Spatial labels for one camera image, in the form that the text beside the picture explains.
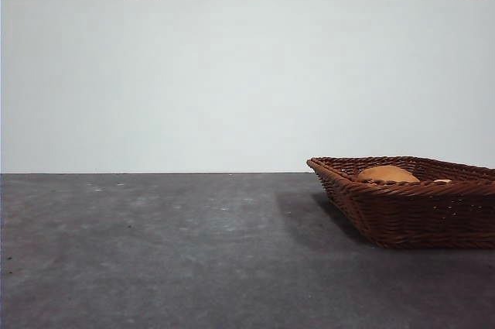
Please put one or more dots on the brown potato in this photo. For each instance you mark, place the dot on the brown potato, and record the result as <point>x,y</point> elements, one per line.
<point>386,174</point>

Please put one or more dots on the brown wicker basket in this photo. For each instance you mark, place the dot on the brown wicker basket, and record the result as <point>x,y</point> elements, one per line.
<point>417,214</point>

